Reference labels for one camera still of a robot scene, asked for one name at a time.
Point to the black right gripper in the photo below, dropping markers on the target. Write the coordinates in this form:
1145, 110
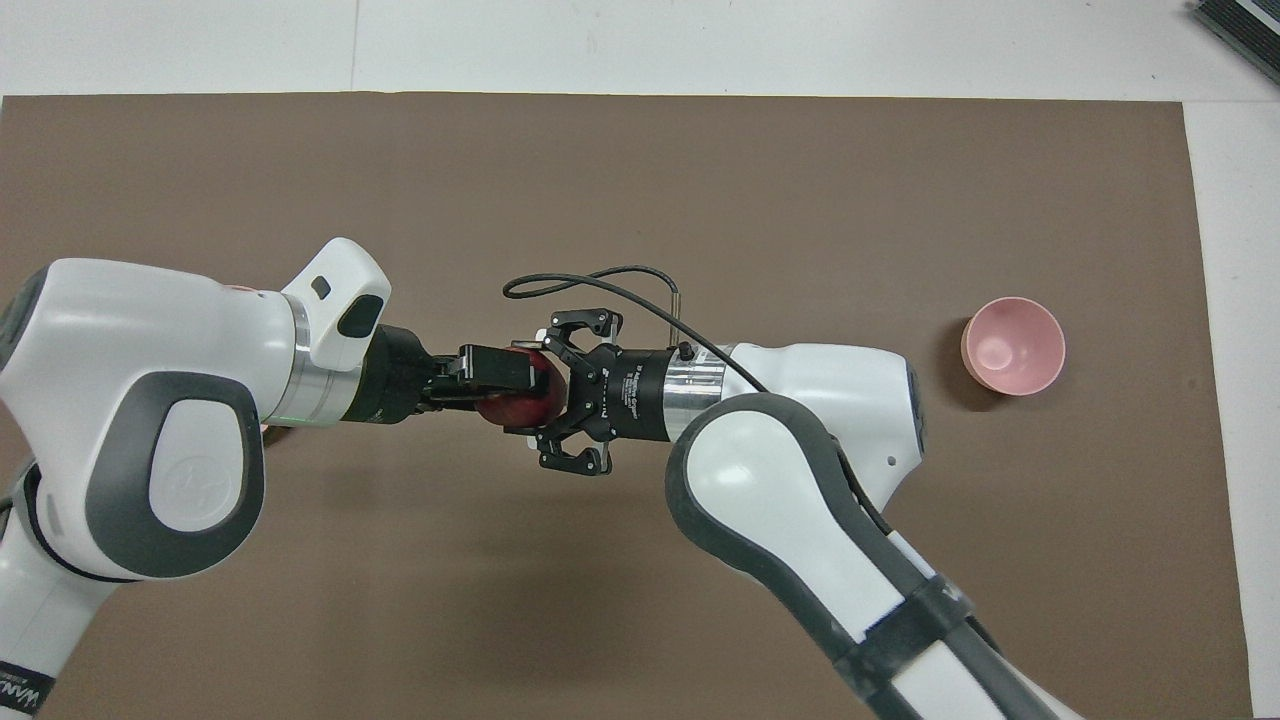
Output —
630, 395

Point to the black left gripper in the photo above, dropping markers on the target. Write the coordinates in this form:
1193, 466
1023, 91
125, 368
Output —
395, 380

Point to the red apple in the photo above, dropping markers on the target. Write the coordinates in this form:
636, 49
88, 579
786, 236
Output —
510, 410

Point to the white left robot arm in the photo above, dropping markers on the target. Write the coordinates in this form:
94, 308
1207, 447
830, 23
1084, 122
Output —
130, 340

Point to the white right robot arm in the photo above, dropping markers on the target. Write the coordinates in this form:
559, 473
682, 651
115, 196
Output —
760, 480

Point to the pink plate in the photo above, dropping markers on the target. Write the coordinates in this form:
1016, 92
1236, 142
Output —
275, 428

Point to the pink bowl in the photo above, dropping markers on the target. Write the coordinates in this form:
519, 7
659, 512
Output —
1012, 345

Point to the brown table mat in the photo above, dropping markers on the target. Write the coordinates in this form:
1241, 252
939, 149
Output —
700, 180

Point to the dark ribbed metal housing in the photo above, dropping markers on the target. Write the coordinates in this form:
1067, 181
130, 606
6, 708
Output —
1250, 25

